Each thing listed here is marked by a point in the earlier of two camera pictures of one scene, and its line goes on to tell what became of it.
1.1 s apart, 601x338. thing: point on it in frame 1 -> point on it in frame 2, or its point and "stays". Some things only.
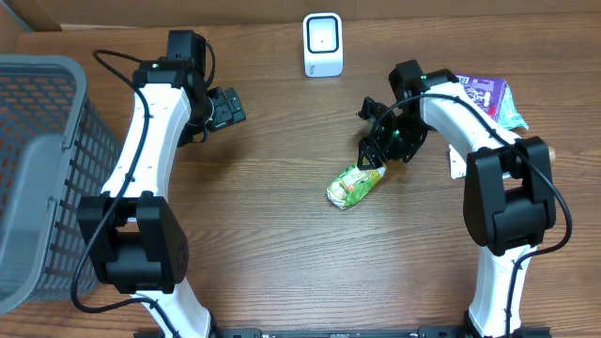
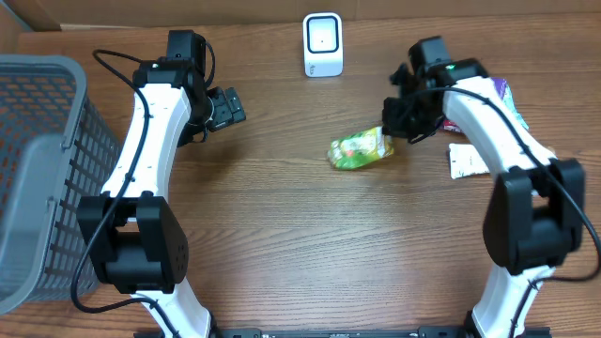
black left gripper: (233, 107) stays
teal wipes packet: (509, 115) stays
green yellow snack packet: (349, 188) -> (360, 148)
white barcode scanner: (323, 53) stays
